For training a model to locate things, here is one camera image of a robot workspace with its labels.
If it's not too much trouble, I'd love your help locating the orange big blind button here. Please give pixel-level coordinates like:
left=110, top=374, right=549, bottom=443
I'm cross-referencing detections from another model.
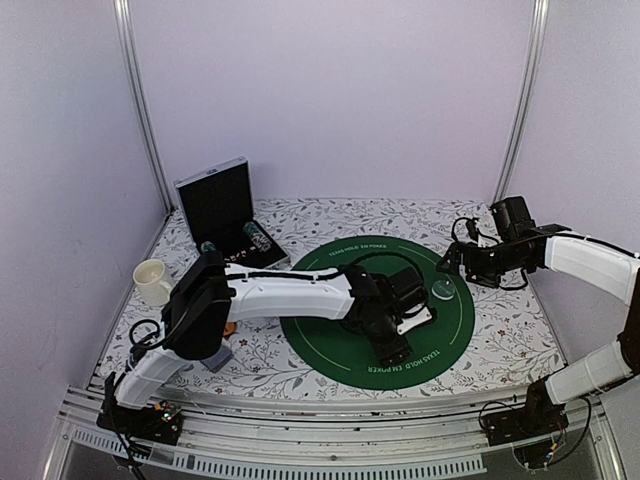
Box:
left=223, top=323, right=236, bottom=337

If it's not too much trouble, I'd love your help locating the right poker chip stack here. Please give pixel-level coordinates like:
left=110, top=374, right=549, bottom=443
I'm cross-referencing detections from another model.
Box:
left=243, top=222, right=272, bottom=252

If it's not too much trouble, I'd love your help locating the poker chip stack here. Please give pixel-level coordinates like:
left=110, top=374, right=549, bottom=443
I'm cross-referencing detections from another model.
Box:
left=243, top=222, right=272, bottom=252
left=199, top=241, right=216, bottom=253

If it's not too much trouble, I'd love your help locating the aluminium front rail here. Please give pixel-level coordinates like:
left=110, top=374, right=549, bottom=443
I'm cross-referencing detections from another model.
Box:
left=43, top=384, right=626, bottom=479

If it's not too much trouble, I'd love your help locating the green dealer button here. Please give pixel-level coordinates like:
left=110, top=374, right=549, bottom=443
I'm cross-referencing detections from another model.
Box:
left=431, top=280, right=456, bottom=301

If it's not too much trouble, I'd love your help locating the white ceramic mug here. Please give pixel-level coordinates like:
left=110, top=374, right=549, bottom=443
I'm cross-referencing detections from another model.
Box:
left=132, top=259, right=175, bottom=307

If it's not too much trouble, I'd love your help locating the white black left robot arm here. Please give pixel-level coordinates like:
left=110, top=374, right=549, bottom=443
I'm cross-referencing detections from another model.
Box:
left=105, top=252, right=435, bottom=434

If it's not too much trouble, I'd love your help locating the round green poker mat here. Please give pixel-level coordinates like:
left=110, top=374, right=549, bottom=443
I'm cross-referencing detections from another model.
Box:
left=281, top=235, right=475, bottom=391

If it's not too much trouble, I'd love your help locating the right aluminium frame post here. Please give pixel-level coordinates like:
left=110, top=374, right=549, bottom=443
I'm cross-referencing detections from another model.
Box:
left=492, top=0, right=550, bottom=203

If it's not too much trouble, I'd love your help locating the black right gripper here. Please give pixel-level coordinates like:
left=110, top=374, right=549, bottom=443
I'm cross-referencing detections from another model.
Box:
left=436, top=240, right=528, bottom=289

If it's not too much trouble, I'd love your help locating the aluminium frame post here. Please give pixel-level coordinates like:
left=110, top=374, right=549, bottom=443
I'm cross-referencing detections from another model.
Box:
left=113, top=0, right=175, bottom=214
left=492, top=0, right=550, bottom=203

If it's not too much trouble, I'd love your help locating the aluminium poker chip case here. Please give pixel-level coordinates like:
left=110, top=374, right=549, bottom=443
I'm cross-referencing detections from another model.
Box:
left=174, top=157, right=289, bottom=268

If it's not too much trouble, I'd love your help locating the left poker chip stack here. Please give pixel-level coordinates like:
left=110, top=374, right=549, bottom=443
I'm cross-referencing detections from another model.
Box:
left=199, top=241, right=216, bottom=253

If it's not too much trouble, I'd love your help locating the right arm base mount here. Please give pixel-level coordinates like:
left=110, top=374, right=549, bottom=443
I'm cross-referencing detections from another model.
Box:
left=478, top=400, right=569, bottom=469

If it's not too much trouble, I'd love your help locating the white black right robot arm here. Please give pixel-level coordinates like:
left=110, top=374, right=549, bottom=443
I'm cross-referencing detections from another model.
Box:
left=436, top=196, right=639, bottom=436

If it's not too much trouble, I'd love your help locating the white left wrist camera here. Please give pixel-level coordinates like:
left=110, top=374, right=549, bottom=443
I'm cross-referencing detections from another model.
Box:
left=396, top=307, right=434, bottom=336

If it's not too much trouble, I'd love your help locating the left aluminium frame post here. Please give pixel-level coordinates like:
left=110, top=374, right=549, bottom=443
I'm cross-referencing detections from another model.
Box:
left=113, top=0, right=175, bottom=214

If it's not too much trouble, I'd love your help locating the row of dice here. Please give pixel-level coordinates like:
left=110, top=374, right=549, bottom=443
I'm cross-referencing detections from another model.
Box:
left=224, top=250, right=250, bottom=263

